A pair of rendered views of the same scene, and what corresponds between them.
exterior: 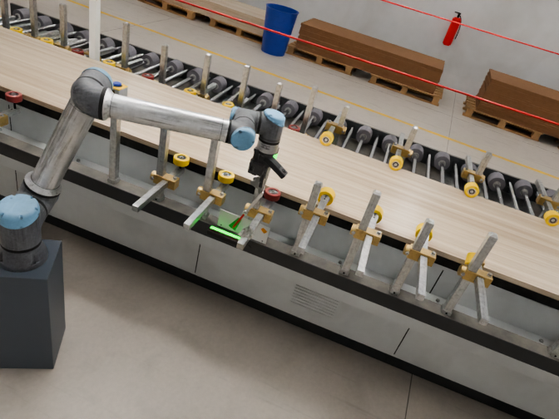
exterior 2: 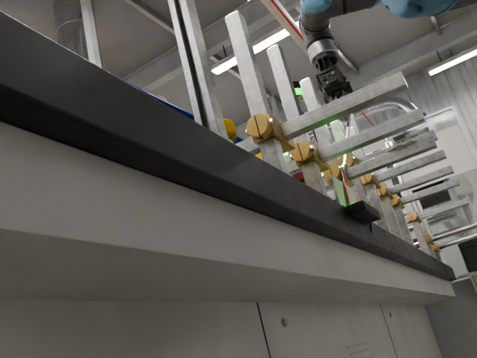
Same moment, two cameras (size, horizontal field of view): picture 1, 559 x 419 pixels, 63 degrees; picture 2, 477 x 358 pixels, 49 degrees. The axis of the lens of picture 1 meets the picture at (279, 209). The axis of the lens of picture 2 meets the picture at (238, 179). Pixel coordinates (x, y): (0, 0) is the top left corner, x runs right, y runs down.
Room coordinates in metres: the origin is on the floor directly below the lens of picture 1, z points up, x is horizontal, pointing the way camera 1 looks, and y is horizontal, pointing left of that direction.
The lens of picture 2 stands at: (1.69, 1.60, 0.37)
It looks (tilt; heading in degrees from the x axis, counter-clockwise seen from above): 20 degrees up; 285
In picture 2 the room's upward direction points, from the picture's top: 14 degrees counter-clockwise
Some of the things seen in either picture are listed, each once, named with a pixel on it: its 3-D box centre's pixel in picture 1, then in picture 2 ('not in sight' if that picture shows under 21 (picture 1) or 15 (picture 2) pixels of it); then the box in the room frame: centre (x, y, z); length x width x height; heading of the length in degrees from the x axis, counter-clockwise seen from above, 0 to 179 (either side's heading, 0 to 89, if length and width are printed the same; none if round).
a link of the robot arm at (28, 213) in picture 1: (20, 220); not in sight; (1.34, 0.99, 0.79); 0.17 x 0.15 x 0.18; 13
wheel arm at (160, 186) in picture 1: (160, 187); (304, 124); (1.79, 0.58, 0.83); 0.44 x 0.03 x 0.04; 171
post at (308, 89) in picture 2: (258, 195); (326, 148); (1.79, 0.11, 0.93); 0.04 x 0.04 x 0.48; 81
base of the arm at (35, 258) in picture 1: (22, 248); not in sight; (1.33, 0.99, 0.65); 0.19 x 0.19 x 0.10
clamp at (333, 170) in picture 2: (259, 212); (336, 177); (1.79, 0.09, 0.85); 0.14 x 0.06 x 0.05; 81
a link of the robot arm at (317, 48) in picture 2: (267, 145); (324, 53); (1.71, 0.12, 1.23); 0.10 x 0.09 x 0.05; 171
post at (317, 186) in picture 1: (304, 224); (355, 183); (1.75, -0.13, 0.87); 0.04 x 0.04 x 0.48; 81
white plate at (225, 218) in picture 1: (243, 226); (350, 200); (1.77, 0.15, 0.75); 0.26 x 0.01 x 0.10; 81
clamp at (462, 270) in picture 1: (474, 275); (395, 202); (1.63, -0.90, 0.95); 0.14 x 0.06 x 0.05; 81
